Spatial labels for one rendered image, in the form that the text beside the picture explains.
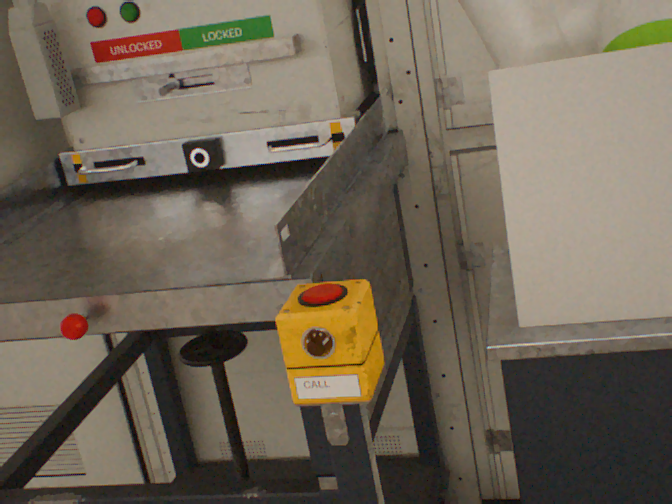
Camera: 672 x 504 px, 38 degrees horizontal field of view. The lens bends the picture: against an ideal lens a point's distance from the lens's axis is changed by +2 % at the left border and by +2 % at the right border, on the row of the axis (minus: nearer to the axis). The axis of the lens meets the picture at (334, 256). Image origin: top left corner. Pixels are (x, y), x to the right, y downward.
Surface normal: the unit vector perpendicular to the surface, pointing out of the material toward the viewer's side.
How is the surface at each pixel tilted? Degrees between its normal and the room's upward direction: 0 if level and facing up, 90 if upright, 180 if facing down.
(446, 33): 90
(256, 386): 90
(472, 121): 90
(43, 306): 90
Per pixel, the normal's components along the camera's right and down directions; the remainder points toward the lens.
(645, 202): -0.19, 0.37
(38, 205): 0.96, -0.08
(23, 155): 0.87, 0.02
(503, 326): -0.18, -0.92
